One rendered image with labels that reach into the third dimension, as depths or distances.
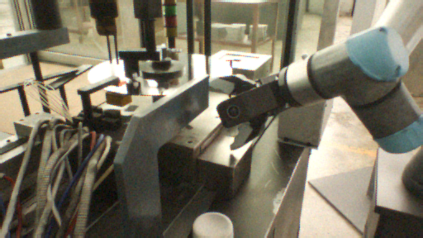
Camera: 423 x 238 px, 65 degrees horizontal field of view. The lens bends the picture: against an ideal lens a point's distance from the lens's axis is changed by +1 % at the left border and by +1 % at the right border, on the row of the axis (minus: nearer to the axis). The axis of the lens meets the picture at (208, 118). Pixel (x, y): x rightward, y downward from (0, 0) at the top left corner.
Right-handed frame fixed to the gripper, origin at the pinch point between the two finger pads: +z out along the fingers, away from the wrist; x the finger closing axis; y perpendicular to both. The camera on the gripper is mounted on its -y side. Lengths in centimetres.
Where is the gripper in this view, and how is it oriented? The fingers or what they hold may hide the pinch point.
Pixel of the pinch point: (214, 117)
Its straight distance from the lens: 67.7
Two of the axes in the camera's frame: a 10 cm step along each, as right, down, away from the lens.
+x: -3.7, -9.3, -0.1
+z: -6.1, 2.3, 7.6
